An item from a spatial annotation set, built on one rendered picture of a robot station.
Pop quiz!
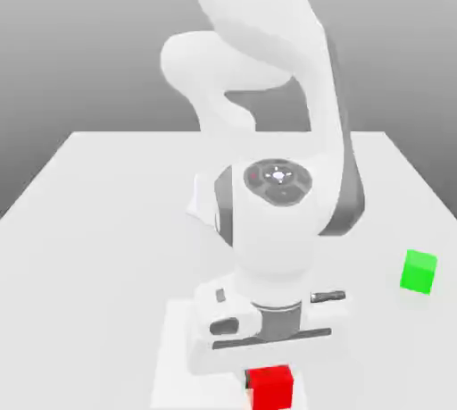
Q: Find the small green cube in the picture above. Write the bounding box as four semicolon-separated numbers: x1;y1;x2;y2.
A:
399;248;439;297

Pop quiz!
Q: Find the small red cube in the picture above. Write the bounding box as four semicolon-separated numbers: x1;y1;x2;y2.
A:
245;364;295;410

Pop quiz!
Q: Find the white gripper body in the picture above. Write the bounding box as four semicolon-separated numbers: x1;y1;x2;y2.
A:
187;311;353;378

